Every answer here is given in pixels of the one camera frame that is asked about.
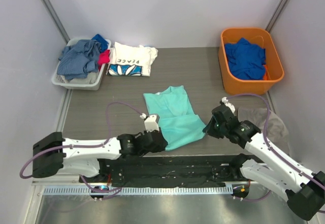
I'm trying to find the teal t shirt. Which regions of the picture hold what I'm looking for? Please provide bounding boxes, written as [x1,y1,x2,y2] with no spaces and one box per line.
[143,85,206,151]

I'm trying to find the white printed t shirt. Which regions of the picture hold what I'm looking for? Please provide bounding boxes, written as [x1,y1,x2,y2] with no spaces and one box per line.
[106,42,158,77]

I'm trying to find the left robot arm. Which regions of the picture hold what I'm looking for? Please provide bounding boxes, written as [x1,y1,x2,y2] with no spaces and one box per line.
[32,131,168,183]

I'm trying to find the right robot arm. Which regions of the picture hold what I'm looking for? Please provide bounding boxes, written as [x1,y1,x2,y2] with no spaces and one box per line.
[203,103,324,221]

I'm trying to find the grey bucket hat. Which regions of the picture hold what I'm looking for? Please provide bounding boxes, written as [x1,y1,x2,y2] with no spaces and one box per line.
[237,107,289,154]

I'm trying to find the orange garment in tub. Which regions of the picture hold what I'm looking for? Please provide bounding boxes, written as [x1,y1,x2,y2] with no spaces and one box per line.
[263,65,270,81]

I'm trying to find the orange plastic tub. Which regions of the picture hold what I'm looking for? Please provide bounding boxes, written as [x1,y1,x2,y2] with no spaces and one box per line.
[218,27,284,95]

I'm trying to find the royal blue garment in tub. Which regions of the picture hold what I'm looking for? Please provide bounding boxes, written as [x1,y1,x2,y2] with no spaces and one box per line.
[224,38,266,80]

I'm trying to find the grey garment in basket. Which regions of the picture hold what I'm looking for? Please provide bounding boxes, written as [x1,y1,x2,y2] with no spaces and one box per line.
[69,72,99,84]

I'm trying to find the red garment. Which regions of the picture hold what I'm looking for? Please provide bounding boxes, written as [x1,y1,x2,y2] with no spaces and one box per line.
[98,49,110,66]

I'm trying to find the blue garment in basket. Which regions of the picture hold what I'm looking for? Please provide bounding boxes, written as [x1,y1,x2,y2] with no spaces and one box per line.
[92,34,109,53]

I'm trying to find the blue checked shirt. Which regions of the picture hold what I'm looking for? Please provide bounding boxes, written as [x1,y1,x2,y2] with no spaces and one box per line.
[56,40,101,80]

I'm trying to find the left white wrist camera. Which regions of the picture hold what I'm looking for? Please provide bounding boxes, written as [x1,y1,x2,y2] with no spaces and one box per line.
[140,113,160,132]

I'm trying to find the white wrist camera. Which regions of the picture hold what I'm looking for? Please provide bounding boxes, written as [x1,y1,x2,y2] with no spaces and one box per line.
[140,113,160,132]
[220,97,236,114]

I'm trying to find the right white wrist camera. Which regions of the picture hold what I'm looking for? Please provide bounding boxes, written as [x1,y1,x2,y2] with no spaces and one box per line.
[220,97,236,114]

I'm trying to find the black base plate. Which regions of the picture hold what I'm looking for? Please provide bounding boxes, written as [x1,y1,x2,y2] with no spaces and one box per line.
[86,155,247,188]

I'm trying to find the white slotted cable duct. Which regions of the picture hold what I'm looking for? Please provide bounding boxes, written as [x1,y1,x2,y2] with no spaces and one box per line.
[43,184,233,196]

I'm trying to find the aluminium rail frame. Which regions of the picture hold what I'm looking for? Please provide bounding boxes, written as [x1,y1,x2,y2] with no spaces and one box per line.
[32,177,79,185]

